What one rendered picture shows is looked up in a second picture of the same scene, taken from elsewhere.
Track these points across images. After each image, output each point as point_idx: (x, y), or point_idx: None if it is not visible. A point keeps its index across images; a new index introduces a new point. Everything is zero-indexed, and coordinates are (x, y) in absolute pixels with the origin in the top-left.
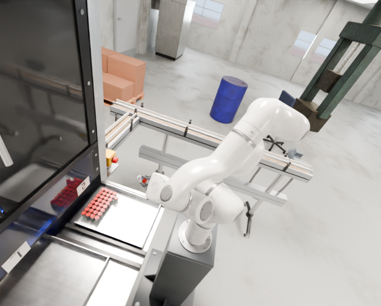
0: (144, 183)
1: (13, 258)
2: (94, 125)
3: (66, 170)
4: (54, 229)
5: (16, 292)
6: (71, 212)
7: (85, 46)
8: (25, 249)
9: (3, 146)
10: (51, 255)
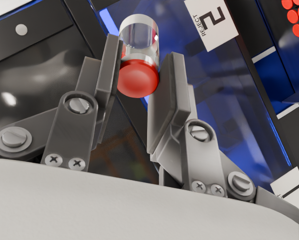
0: (154, 110)
1: (290, 202)
2: None
3: (137, 113)
4: None
5: None
6: (287, 25)
7: None
8: (291, 179)
9: None
10: None
